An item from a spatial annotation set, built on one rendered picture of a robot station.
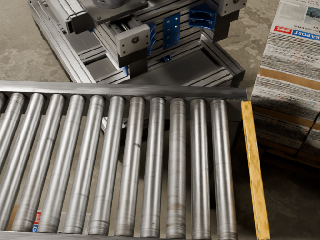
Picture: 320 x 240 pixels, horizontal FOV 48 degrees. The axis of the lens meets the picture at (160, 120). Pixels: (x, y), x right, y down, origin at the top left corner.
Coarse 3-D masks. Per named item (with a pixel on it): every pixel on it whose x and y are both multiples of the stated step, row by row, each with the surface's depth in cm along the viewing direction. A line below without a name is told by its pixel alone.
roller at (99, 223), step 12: (120, 108) 112; (108, 120) 109; (120, 120) 110; (108, 132) 106; (120, 132) 108; (108, 144) 103; (108, 156) 101; (108, 168) 99; (108, 180) 97; (96, 192) 95; (108, 192) 95; (96, 204) 92; (108, 204) 93; (96, 216) 90; (108, 216) 92; (96, 228) 88; (108, 228) 91
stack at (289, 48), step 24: (288, 0) 140; (312, 0) 139; (288, 24) 131; (312, 24) 131; (288, 48) 131; (312, 48) 128; (288, 72) 141; (312, 72) 136; (264, 96) 154; (288, 96) 149; (312, 96) 145; (264, 120) 167; (312, 120) 155; (240, 144) 187; (288, 144) 173; (312, 144) 167; (288, 168) 187
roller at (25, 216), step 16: (48, 112) 111; (48, 128) 107; (48, 144) 104; (32, 160) 101; (48, 160) 102; (32, 176) 97; (32, 192) 94; (32, 208) 93; (16, 224) 89; (32, 224) 91
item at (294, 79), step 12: (264, 72) 145; (276, 72) 142; (300, 84) 142; (312, 84) 140; (252, 108) 163; (264, 108) 160; (288, 120) 160; (300, 120) 157; (240, 132) 180; (264, 144) 180; (276, 144) 176; (300, 156) 176; (312, 156) 173
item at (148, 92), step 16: (0, 80) 118; (48, 96) 116; (64, 96) 116; (112, 96) 115; (128, 96) 115; (144, 96) 114; (160, 96) 114; (176, 96) 114; (192, 96) 114; (208, 96) 114; (224, 96) 114; (240, 96) 114; (64, 112) 123; (128, 112) 121; (208, 112) 120; (240, 112) 119
